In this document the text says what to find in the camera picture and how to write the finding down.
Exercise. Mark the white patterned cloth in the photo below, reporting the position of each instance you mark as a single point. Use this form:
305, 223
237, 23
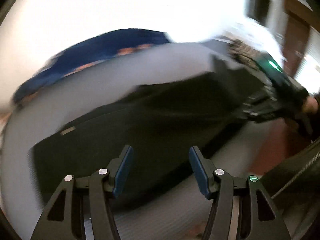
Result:
257, 37

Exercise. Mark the blue floral blanket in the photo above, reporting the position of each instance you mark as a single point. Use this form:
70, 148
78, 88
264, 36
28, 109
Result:
86, 54

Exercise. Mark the person's right hand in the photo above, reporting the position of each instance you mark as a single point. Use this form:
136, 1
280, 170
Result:
310, 105

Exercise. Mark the grey honeycomb mattress cover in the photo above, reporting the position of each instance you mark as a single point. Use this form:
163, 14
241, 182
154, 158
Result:
171, 215

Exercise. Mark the black pants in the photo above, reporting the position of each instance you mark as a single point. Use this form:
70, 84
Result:
161, 122

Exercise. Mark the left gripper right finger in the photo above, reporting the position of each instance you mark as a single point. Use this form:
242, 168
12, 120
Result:
203, 170

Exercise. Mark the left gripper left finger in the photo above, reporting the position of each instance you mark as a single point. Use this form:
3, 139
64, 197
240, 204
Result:
120, 169

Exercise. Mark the black white zigzag cloth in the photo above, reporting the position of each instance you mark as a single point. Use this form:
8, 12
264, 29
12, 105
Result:
244, 54

